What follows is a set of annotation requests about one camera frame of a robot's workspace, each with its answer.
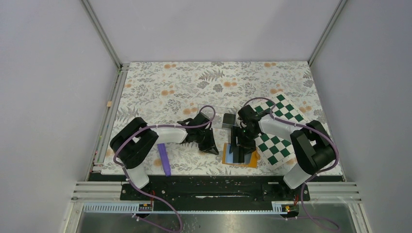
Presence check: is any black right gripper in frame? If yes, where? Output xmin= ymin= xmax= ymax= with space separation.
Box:
xmin=229 ymin=126 xmax=259 ymax=157

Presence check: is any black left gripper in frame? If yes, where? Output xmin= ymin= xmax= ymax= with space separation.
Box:
xmin=194 ymin=128 xmax=219 ymax=155

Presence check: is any orange leather card holder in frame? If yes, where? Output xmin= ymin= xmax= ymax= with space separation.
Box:
xmin=222 ymin=143 xmax=260 ymax=168

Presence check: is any black credit card stack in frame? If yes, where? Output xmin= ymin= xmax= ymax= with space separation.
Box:
xmin=222 ymin=113 xmax=237 ymax=129

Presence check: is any clear acrylic card box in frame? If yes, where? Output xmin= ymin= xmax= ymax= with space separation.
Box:
xmin=198 ymin=104 xmax=238 ymax=130

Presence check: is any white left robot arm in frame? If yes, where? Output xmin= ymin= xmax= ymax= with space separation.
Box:
xmin=109 ymin=113 xmax=219 ymax=200

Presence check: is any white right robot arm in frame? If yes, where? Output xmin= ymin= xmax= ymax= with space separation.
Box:
xmin=229 ymin=104 xmax=339 ymax=200

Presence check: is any green white chessboard mat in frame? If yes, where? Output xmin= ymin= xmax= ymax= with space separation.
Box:
xmin=249 ymin=92 xmax=309 ymax=170

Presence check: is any floral patterned table mat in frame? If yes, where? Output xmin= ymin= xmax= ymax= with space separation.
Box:
xmin=93 ymin=61 xmax=326 ymax=176

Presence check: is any purple marker pen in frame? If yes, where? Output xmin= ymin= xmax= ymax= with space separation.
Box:
xmin=157 ymin=144 xmax=172 ymax=177

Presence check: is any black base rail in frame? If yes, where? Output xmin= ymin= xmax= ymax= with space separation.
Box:
xmin=88 ymin=173 xmax=345 ymax=213

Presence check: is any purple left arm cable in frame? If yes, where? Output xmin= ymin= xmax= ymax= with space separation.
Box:
xmin=112 ymin=105 xmax=216 ymax=232

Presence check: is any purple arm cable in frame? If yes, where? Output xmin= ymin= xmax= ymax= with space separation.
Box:
xmin=112 ymin=105 xmax=216 ymax=232
xmin=243 ymin=97 xmax=341 ymax=232

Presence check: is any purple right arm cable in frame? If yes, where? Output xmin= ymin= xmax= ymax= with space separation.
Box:
xmin=243 ymin=97 xmax=341 ymax=232

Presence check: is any right aluminium frame post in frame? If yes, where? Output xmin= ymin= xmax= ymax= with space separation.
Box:
xmin=308 ymin=0 xmax=348 ymax=67

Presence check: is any aluminium frame post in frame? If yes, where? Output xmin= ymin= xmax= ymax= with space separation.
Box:
xmin=308 ymin=0 xmax=348 ymax=67
xmin=80 ymin=0 xmax=122 ymax=70

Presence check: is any left aluminium frame post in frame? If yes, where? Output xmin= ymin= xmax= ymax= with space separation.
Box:
xmin=80 ymin=0 xmax=122 ymax=70

